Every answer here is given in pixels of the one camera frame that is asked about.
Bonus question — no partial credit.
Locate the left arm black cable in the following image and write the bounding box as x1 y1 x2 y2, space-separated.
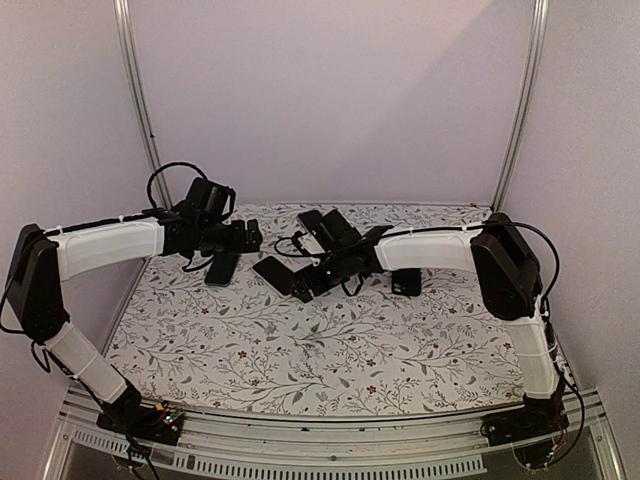
146 160 211 211

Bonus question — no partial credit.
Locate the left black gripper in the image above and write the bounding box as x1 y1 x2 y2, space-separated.
198 218 263 257

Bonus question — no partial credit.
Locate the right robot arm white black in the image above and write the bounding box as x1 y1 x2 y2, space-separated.
290 210 565 436

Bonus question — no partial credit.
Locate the dark teal phone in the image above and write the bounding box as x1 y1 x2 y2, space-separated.
204 253 240 287

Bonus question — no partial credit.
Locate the floral patterned table mat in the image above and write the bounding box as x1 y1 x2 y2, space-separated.
106 204 559 417

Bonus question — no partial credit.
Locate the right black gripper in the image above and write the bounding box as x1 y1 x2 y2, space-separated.
290 250 352 303

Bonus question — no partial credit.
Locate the aluminium frame post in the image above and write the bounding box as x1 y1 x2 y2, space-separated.
491 0 549 211
112 0 174 214

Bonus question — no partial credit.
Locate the front aluminium rail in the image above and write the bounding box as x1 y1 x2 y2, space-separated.
44 388 627 479

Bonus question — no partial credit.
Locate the black phone case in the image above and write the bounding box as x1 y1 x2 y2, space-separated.
391 268 422 297

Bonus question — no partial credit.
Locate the right aluminium frame post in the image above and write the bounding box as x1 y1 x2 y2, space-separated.
491 0 549 211

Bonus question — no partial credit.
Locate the left aluminium frame post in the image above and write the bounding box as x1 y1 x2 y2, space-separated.
112 0 174 214

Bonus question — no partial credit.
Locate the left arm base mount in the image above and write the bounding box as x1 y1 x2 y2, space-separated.
96 401 184 446

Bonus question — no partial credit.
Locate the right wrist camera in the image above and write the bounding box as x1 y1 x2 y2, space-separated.
292 231 324 256

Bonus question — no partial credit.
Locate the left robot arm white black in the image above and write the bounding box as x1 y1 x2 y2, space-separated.
1 178 262 434

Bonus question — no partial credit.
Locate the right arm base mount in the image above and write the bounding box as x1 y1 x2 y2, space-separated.
480 407 569 446

